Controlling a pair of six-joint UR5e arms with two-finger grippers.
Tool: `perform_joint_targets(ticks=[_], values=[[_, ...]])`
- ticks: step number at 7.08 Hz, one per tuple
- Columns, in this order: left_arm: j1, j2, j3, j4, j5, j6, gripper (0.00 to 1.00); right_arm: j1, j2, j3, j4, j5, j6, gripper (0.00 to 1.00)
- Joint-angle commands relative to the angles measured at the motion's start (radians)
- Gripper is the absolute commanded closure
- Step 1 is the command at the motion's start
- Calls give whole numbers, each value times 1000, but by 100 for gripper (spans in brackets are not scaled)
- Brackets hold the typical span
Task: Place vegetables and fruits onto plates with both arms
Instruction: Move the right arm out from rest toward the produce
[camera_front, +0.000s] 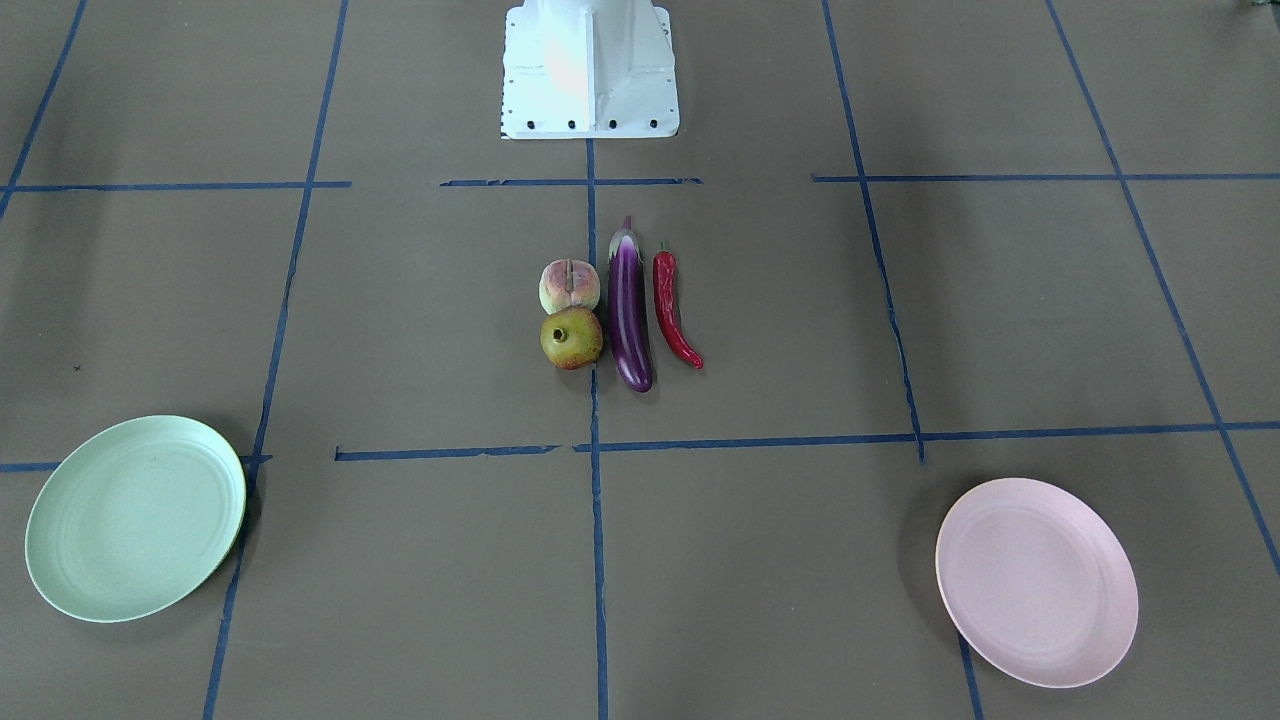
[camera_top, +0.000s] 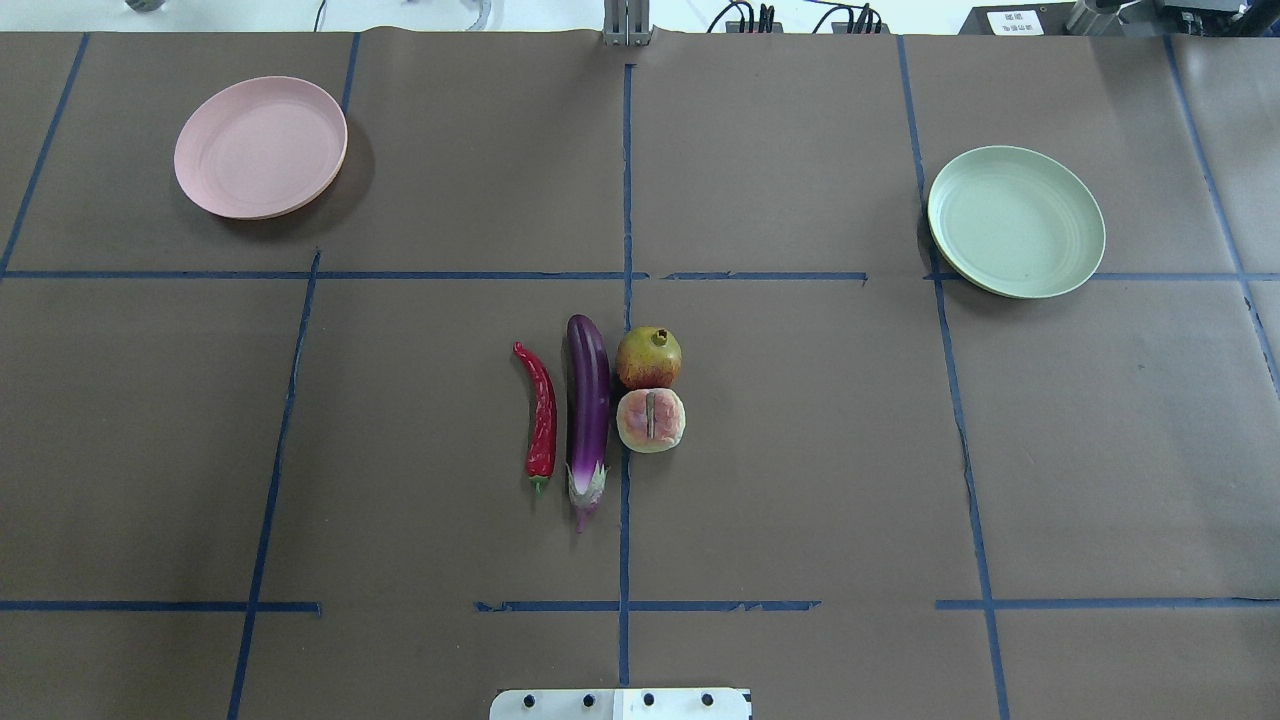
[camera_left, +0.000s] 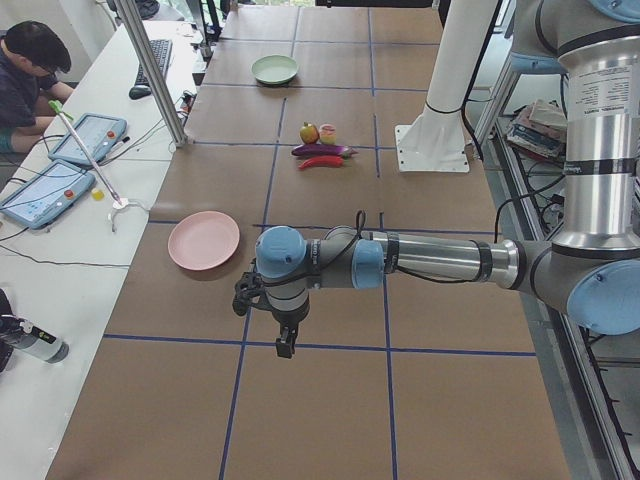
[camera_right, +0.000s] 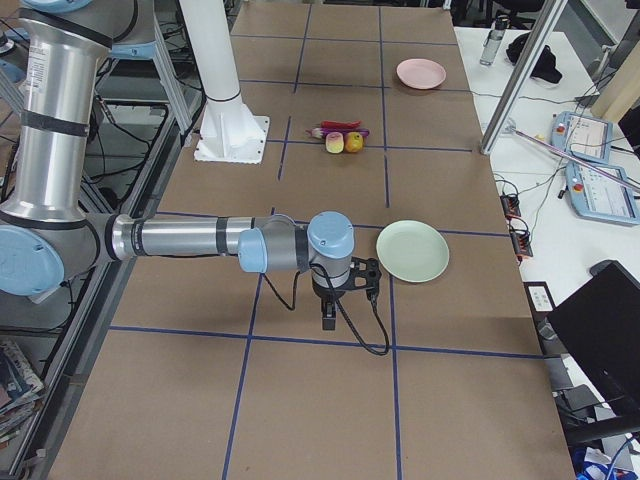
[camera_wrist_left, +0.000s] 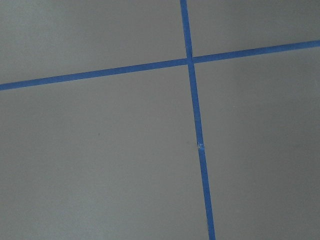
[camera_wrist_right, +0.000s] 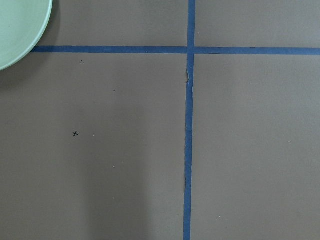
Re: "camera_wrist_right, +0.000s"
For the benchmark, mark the light green plate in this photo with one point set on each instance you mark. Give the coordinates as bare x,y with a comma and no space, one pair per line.
22,24

